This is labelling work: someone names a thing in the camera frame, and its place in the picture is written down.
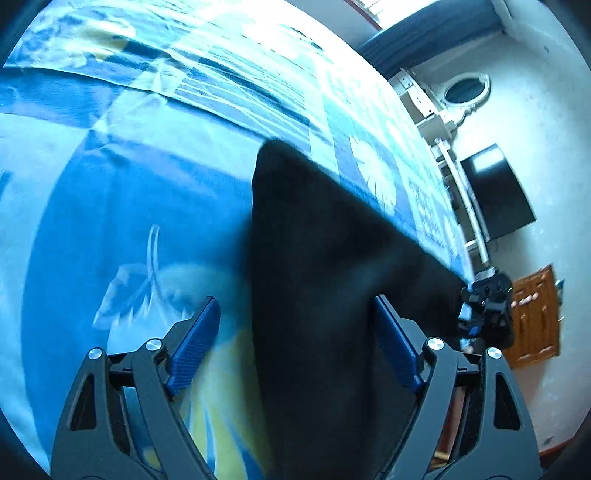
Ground white cabinet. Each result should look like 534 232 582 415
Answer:
434 138 492 278

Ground wooden door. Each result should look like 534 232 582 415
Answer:
501 264 563 370

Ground black television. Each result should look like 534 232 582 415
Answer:
460 143 536 241

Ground black pants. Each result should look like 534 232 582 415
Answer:
247 138 467 480

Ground dark curtain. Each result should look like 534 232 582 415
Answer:
358 0 504 79

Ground blue printed bedsheet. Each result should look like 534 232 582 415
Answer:
0 0 476 480

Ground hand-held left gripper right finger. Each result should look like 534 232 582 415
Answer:
373 294 542 480

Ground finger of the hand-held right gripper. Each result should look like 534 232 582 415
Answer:
457 286 478 343

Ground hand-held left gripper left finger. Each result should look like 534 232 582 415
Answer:
50 296 221 480

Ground white vanity with oval mirror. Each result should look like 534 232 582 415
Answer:
388 67 492 148

